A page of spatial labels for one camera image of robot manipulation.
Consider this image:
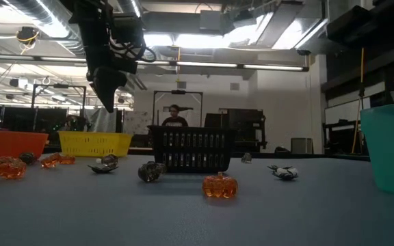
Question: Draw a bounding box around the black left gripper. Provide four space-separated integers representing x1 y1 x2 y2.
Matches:
80 15 146 113

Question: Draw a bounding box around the black slotted plastic basket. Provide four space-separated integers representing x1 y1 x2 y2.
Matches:
147 125 238 174

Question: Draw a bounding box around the grey hanging cloth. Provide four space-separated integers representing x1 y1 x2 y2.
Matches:
83 107 118 133

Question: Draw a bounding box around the yellow slotted plastic basket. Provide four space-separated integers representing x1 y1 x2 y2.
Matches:
57 131 134 158

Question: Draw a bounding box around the person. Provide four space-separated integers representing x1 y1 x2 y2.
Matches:
161 104 189 128

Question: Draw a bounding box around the long ceiling light strip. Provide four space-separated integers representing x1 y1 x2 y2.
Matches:
0 53 310 72

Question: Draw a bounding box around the orange round plastic bowl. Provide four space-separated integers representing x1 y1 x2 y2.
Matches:
0 130 50 164

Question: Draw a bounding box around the grey ceiling air unit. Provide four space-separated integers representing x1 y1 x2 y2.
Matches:
199 10 234 32

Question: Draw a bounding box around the black equipment cabinet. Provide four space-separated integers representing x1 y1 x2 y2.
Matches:
204 108 268 153

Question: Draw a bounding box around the small white plastic bone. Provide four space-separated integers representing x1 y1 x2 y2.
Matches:
276 166 300 175

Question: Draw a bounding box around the grey box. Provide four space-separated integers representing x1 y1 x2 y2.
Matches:
290 137 314 154

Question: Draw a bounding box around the teal plastic bin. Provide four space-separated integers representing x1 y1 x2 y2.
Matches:
360 101 394 198

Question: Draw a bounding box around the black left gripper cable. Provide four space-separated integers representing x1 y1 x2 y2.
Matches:
114 32 157 64

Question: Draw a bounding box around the black metal frame stand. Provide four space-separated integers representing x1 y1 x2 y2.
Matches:
31 83 88 119
152 90 204 127

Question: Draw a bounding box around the silver ventilation duct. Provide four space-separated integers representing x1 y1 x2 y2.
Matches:
116 0 143 18

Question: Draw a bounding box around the white wall panel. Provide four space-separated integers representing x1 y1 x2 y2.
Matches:
325 97 372 124

